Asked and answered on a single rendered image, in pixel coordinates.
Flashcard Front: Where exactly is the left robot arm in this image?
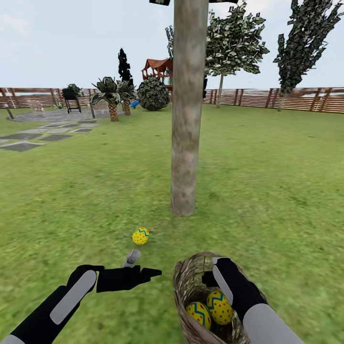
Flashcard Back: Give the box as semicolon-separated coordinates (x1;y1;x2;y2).
0;249;162;344

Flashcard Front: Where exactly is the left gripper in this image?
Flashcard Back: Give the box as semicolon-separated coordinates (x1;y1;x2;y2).
111;265;162;291

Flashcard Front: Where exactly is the easter egg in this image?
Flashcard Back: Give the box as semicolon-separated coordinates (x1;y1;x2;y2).
206;290;234;326
185;301;213;330
133;228;150;245

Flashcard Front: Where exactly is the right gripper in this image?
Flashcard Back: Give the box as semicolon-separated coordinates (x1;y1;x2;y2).
200;270;219;288

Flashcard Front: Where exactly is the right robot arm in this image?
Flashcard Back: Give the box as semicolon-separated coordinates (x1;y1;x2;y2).
200;257;305;344

